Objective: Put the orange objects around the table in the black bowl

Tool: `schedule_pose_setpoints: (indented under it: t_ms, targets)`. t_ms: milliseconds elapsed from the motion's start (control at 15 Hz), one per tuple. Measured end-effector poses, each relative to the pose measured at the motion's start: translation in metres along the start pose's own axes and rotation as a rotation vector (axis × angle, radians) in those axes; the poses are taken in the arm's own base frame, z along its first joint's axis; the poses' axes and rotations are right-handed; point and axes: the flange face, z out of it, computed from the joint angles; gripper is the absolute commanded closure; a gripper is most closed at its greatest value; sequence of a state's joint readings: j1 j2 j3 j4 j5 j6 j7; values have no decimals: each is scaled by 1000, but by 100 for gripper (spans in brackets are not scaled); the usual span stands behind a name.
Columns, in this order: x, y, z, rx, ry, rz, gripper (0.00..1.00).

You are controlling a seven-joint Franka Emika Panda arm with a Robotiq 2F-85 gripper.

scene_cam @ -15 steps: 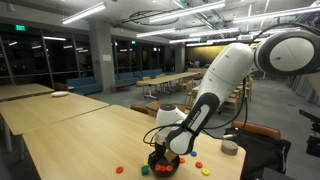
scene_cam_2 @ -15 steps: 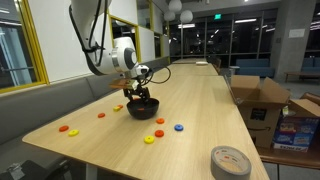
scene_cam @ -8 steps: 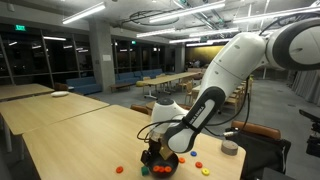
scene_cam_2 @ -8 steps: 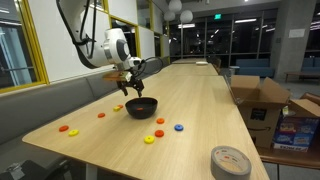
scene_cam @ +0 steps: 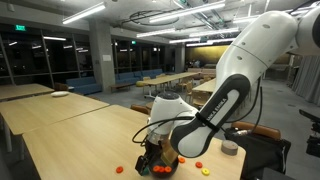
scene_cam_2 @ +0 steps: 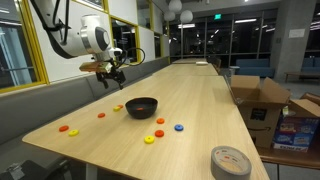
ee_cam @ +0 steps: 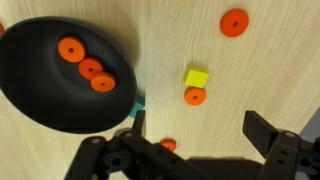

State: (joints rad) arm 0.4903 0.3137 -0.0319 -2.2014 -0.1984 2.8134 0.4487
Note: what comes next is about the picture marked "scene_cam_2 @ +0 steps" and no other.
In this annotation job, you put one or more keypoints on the white table leg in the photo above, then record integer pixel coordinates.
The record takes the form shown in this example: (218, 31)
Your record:
(91, 172)

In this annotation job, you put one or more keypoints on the light wooden table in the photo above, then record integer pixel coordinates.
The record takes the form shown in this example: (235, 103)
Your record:
(186, 70)
(186, 61)

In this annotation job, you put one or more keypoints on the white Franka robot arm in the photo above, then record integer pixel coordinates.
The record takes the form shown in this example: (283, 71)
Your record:
(85, 30)

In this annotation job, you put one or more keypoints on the low wooden bench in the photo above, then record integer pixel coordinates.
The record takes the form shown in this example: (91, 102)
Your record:
(301, 75)

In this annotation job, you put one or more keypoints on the black equipment bag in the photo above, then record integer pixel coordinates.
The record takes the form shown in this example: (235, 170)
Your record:
(33, 171)

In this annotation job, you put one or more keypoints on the flat white object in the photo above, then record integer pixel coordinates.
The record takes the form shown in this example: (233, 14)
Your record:
(201, 62)

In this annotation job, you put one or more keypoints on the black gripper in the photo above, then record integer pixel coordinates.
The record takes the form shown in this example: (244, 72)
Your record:
(111, 74)

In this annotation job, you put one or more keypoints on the black bowl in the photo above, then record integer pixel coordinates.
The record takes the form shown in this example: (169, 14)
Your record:
(141, 114)

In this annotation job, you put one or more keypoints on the orange disc with hole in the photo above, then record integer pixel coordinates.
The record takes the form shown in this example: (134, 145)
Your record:
(63, 128)
(101, 115)
(160, 121)
(121, 106)
(157, 134)

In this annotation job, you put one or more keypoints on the gray upholstered bench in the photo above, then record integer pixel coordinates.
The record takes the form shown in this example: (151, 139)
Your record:
(40, 103)

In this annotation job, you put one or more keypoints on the white paper sign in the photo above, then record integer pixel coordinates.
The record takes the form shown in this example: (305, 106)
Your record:
(296, 33)

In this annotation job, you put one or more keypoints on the blue sofa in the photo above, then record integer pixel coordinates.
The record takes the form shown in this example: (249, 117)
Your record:
(311, 63)
(255, 68)

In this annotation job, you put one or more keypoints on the blue printed carton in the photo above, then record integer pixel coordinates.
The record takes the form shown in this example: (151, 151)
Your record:
(295, 133)

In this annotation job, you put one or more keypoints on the yellow window frame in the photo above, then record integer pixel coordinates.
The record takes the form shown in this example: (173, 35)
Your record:
(34, 40)

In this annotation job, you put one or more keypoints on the white globe pendant lamp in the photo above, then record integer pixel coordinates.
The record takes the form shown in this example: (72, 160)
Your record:
(168, 16)
(186, 16)
(175, 5)

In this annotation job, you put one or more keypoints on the gray duct tape roll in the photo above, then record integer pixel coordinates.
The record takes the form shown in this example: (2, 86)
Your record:
(216, 168)

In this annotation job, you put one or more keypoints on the open brown cardboard box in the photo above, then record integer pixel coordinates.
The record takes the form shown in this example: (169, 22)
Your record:
(260, 100)

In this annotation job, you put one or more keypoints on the green exit sign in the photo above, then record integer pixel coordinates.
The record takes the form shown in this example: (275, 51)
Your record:
(217, 16)

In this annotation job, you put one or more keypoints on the blue disc with hole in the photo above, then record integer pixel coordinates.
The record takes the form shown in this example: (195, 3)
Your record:
(176, 128)

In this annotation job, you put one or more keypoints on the yellow wooden cube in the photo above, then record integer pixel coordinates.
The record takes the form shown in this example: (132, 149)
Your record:
(116, 109)

